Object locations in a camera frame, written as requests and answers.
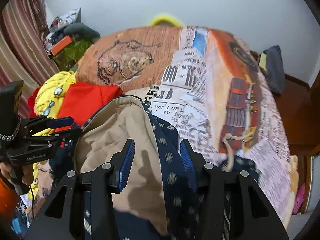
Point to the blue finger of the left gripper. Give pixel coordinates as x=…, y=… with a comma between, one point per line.
x=60, y=122
x=66, y=135

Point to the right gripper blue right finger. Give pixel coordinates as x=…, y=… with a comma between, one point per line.
x=192, y=163

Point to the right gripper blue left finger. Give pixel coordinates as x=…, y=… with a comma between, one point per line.
x=122, y=163

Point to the navy patterned hooded jacket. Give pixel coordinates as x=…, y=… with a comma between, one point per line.
x=157, y=202

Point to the orange left sleeve forearm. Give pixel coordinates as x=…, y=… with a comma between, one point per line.
x=8, y=200

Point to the person's left hand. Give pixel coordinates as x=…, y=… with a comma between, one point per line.
x=8, y=171

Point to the yellow duck print blanket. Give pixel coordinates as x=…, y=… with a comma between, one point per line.
x=48, y=102

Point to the red fluffy garment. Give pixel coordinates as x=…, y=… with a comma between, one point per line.
x=31, y=103

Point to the red folded garment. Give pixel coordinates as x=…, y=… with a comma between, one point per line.
x=82, y=100

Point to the green floral storage box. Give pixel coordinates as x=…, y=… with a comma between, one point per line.
x=71, y=54

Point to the striped red beige curtain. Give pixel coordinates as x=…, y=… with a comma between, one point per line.
x=23, y=55

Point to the orange shoe box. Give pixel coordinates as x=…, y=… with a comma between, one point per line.
x=59, y=46

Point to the newspaper print bed cover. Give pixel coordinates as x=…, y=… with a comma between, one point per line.
x=206, y=84

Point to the dark grey cushion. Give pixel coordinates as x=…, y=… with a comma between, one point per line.
x=80, y=30

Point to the pink slipper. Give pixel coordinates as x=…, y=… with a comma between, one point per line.
x=300, y=197

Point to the dark bag on floor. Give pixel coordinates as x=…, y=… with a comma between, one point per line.
x=271, y=64

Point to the yellow round object behind bed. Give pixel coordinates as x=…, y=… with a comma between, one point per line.
x=166, y=20

